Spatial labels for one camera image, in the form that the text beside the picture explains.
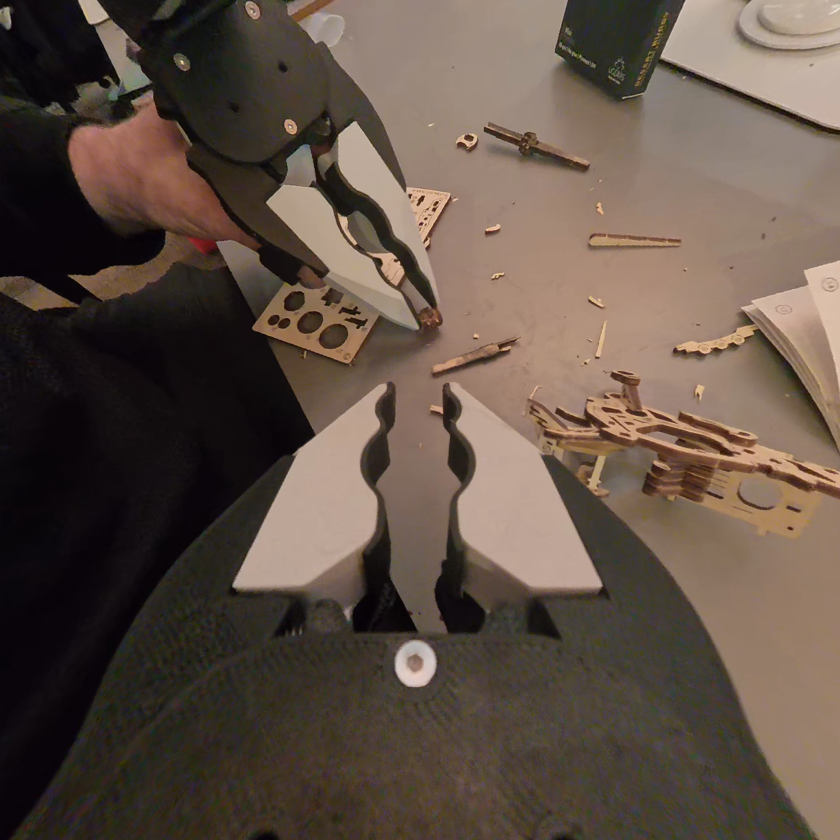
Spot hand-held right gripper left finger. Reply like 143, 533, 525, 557
233, 382, 398, 614

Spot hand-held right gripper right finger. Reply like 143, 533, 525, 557
441, 382, 603, 614

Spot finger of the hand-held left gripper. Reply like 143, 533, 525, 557
315, 121, 439, 309
266, 185, 424, 329

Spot wooden buggy model chassis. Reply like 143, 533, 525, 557
528, 371, 840, 540

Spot person's left forearm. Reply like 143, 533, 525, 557
0, 98, 165, 303

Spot wooden parts sheet small cutouts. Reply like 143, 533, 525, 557
381, 187, 452, 290

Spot wooden parts sheet round holes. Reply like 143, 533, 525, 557
252, 279, 382, 365

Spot person's left hand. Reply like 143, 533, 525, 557
67, 118, 327, 290

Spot wooden axle with cross piece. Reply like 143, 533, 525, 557
484, 121, 592, 173

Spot wooden scrap pieces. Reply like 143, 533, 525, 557
432, 336, 521, 376

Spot person's black clothing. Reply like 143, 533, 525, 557
0, 262, 316, 840

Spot tapered wooden wedge stick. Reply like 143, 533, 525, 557
588, 233, 682, 249

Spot wavy wooden strip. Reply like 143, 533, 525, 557
675, 323, 759, 357

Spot dark green kit box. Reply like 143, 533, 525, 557
554, 0, 686, 101

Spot white instruction booklet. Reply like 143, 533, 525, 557
742, 261, 840, 454

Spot white desk lamp stand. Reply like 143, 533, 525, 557
659, 0, 840, 132

